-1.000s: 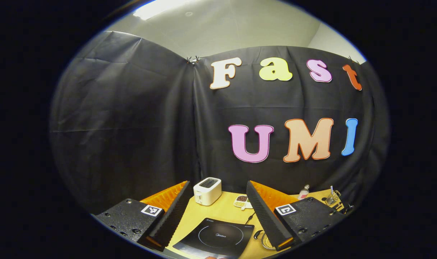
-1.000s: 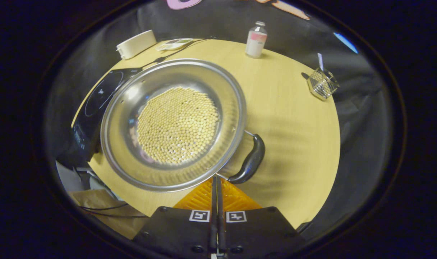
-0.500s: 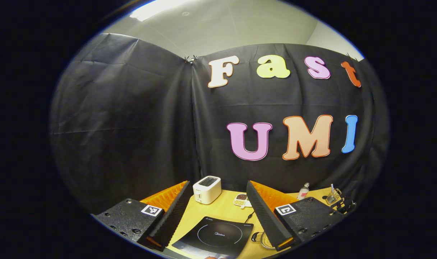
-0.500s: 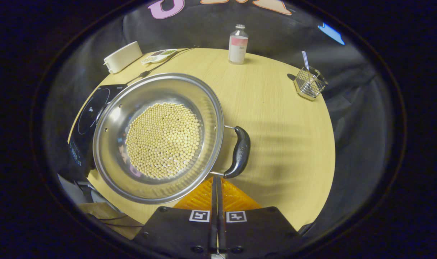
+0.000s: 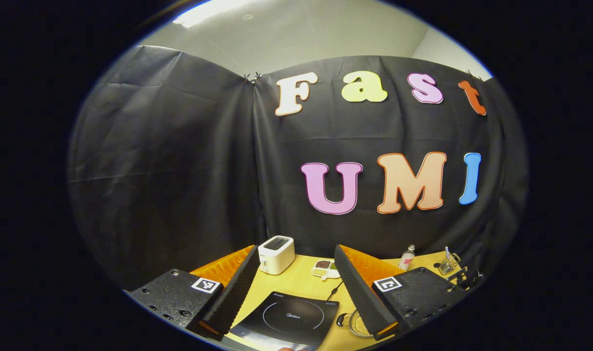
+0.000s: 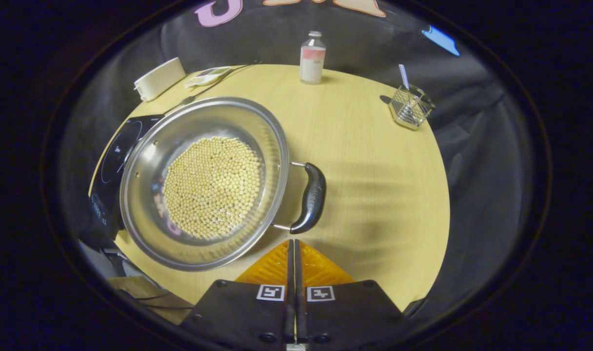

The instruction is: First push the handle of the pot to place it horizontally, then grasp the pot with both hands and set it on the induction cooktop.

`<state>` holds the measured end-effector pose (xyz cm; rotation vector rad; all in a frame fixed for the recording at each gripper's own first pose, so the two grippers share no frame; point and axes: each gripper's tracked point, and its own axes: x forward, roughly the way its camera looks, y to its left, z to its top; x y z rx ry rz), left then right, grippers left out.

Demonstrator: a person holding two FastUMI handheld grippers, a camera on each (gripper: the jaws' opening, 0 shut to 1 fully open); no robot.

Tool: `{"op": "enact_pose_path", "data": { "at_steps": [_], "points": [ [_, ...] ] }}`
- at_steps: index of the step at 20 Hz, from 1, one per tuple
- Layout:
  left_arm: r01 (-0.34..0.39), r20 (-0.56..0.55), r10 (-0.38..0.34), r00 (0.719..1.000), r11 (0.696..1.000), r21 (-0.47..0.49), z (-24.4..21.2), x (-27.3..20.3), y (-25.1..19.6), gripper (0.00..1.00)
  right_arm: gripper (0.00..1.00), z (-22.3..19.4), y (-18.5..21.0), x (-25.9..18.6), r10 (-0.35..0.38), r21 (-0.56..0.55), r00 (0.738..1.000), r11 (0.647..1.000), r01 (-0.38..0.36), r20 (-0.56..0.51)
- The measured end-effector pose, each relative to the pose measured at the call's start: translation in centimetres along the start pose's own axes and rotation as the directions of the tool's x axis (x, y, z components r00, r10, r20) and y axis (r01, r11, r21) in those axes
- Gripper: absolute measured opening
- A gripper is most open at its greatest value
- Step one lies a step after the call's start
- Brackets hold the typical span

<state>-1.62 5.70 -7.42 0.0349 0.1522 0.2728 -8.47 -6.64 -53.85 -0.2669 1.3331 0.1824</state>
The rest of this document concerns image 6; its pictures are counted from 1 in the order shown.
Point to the black induction cooktop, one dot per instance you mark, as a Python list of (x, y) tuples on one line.
[(113, 151)]

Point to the white divided bean dish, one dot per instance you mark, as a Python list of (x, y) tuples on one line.
[(208, 76)]

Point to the striped straw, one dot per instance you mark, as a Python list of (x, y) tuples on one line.
[(404, 75)]

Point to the pile of yellow soybeans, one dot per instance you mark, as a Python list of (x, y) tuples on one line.
[(213, 185)]

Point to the clear bottle with pink label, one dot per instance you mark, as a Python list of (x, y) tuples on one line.
[(312, 61)]

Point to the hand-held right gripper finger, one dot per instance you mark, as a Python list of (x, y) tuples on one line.
[(290, 273), (299, 292)]

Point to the cream plastic box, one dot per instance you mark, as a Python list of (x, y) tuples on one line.
[(160, 78)]

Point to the stainless steel pot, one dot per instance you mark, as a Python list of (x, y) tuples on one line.
[(145, 161)]

